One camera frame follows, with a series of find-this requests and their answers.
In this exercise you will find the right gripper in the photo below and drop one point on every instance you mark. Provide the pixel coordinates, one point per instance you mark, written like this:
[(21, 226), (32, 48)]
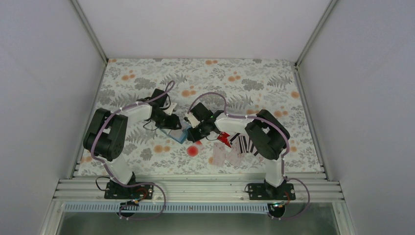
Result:
[(193, 137)]

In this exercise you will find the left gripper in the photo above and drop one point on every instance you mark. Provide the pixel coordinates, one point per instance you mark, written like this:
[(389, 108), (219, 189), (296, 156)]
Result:
[(172, 124)]

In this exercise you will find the teal card holder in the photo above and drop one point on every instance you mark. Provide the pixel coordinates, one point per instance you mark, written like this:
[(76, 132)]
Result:
[(179, 135)]

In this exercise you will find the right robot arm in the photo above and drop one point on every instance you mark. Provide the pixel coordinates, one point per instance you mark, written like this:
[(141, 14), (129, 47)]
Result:
[(269, 137)]

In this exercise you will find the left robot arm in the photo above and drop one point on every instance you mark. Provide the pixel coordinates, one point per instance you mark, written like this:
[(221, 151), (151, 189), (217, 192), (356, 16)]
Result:
[(106, 134)]

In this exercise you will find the red bank card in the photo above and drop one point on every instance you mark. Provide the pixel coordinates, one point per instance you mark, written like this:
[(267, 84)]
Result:
[(223, 137)]

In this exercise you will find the black striped card pile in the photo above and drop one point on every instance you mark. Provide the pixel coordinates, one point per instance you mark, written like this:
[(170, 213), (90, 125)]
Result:
[(243, 144)]

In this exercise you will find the floral table mat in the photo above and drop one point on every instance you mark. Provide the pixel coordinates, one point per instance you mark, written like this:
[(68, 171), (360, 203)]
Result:
[(242, 86)]

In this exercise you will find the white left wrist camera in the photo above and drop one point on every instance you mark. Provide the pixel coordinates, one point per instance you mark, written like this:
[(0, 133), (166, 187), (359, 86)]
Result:
[(171, 108)]

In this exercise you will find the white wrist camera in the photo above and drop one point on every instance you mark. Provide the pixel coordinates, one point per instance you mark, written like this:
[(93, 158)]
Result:
[(171, 108), (192, 120)]

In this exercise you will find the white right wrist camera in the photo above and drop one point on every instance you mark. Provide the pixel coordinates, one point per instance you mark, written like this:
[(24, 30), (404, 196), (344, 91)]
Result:
[(192, 120)]

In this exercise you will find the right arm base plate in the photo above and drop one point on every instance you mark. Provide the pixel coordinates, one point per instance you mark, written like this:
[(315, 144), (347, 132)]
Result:
[(265, 191)]

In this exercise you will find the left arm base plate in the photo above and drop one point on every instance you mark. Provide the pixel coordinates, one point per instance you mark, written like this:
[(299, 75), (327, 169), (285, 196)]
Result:
[(116, 191)]

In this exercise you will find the aluminium rail frame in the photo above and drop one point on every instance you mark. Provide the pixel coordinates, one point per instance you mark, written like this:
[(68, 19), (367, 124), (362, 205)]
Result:
[(203, 188)]

